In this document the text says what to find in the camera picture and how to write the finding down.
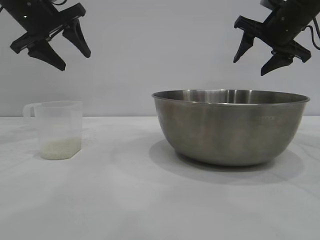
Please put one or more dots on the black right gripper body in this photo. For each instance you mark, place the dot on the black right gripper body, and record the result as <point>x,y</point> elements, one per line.
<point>287,25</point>

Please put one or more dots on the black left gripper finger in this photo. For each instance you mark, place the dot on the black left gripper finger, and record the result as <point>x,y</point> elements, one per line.
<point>77,37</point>
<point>47,55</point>

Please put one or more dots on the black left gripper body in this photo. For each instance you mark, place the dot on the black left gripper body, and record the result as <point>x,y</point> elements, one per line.
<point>37,17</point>

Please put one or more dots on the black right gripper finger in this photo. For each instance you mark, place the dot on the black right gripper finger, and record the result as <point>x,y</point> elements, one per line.
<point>245,45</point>
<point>275,63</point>

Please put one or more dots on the clear plastic measuring cup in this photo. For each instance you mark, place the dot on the clear plastic measuring cup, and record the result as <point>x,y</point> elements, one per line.
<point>57,120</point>

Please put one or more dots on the large stainless steel bowl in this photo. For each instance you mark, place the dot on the large stainless steel bowl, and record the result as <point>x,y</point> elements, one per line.
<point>225,130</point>

